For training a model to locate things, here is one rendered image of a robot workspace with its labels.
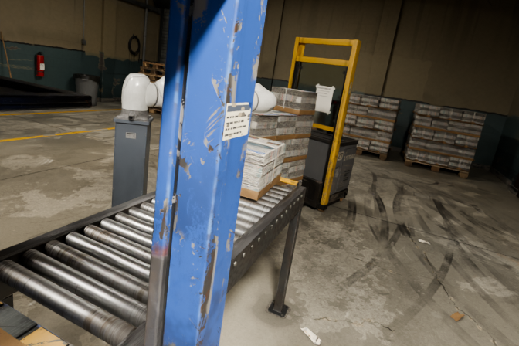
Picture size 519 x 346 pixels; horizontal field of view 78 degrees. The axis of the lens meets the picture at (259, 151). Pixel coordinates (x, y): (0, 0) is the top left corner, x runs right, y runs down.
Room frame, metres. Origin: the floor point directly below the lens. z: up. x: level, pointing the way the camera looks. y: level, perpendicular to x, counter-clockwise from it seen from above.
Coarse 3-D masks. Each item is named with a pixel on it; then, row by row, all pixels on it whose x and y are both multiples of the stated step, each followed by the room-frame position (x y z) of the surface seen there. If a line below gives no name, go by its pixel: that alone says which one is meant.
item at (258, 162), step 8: (248, 144) 1.57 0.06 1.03; (248, 152) 1.43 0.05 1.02; (256, 152) 1.43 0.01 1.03; (264, 152) 1.46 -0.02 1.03; (272, 152) 1.52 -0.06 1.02; (248, 160) 1.43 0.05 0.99; (256, 160) 1.42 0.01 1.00; (264, 160) 1.42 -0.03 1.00; (272, 160) 1.53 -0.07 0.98; (248, 168) 1.44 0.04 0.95; (256, 168) 1.42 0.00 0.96; (264, 168) 1.45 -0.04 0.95; (248, 176) 1.43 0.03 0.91; (256, 176) 1.42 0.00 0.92; (264, 176) 1.48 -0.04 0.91; (248, 184) 1.43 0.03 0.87; (256, 184) 1.42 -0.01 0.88; (264, 184) 1.49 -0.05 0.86
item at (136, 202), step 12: (120, 204) 1.17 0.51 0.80; (132, 204) 1.19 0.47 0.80; (96, 216) 1.05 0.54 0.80; (108, 216) 1.06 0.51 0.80; (60, 228) 0.94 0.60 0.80; (72, 228) 0.95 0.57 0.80; (84, 228) 0.97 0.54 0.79; (36, 240) 0.85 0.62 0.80; (48, 240) 0.86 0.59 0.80; (60, 240) 0.89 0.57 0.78; (0, 252) 0.77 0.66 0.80; (12, 252) 0.78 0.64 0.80; (24, 252) 0.79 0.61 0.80; (0, 288) 0.74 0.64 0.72; (12, 288) 0.76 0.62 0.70
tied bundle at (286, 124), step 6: (282, 120) 2.85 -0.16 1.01; (288, 120) 2.93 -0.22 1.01; (294, 120) 3.01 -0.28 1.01; (276, 126) 2.82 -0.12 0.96; (282, 126) 2.86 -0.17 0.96; (288, 126) 2.94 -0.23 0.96; (294, 126) 3.03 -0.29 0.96; (276, 132) 2.81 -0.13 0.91; (282, 132) 2.87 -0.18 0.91; (288, 132) 2.94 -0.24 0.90; (294, 132) 3.03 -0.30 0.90
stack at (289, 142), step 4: (280, 140) 2.89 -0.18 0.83; (284, 140) 2.93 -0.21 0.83; (288, 140) 2.98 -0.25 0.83; (292, 140) 3.03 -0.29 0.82; (288, 144) 2.98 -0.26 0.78; (292, 144) 3.03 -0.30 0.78; (288, 148) 2.99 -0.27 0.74; (288, 152) 3.00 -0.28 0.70; (284, 156) 2.95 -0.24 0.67; (288, 156) 3.01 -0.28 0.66; (284, 164) 2.97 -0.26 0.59; (288, 164) 3.01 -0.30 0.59; (284, 168) 2.99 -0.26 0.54; (288, 168) 3.04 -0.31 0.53; (280, 172) 2.94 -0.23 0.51; (284, 172) 2.99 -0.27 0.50; (280, 176) 2.94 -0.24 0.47; (284, 176) 2.99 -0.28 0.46
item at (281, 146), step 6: (252, 138) 1.73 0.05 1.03; (258, 138) 1.75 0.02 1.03; (264, 138) 1.79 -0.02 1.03; (270, 144) 1.64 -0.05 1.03; (276, 144) 1.67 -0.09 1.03; (282, 144) 1.70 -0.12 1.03; (282, 150) 1.70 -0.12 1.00; (276, 156) 1.62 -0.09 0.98; (282, 156) 1.72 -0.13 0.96; (276, 162) 1.64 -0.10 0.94; (282, 162) 1.75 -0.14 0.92; (276, 168) 1.67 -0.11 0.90; (276, 174) 1.69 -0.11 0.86
